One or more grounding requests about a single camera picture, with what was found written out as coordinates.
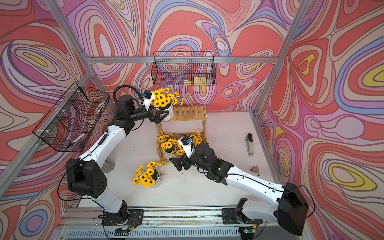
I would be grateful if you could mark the black wire basket back wall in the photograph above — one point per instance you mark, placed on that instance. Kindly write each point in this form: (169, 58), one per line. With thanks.
(173, 67)

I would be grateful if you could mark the metal binder clip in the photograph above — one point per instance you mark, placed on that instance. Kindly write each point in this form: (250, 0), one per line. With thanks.
(255, 169)

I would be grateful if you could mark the white marker in basket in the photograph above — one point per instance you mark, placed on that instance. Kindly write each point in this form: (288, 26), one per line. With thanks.
(76, 140)

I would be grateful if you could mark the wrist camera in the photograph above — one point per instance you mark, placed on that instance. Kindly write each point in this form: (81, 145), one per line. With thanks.
(148, 97)
(186, 144)

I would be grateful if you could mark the sunflower pot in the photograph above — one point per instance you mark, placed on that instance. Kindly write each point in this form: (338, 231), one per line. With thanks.
(193, 139)
(149, 176)
(166, 100)
(167, 145)

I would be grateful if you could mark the white and black stapler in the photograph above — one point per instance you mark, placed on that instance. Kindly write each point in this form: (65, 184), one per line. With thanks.
(249, 144)

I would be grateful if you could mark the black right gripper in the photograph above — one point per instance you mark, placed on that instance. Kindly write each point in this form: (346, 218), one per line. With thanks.
(178, 164)

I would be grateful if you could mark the clear cup of pencils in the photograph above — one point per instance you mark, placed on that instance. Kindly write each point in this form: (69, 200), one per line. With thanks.
(108, 166)

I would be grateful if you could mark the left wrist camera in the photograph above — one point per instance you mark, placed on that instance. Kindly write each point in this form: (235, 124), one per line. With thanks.
(148, 97)

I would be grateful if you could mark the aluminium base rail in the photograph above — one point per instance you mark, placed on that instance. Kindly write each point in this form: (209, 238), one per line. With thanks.
(163, 223)

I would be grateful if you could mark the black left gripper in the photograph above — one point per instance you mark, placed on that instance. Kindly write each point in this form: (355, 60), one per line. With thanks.
(155, 118)

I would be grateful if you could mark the black wire basket left wall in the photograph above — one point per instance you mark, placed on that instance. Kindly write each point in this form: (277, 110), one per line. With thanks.
(77, 111)

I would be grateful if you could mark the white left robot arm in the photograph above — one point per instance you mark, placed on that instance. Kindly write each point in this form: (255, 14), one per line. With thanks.
(84, 174)

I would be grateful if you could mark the yellow sticky notes pad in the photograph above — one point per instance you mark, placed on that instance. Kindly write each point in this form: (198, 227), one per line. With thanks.
(196, 81)

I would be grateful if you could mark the black wire basket wall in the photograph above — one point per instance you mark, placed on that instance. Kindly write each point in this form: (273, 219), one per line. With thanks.
(173, 67)
(77, 111)

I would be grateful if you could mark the wooden two-tier shelf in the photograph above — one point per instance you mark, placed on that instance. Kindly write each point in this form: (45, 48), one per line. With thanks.
(185, 121)

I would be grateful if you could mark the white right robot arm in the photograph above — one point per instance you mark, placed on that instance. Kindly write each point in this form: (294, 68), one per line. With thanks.
(286, 203)

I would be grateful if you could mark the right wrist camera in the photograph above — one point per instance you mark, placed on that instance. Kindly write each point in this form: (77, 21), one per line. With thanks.
(186, 144)

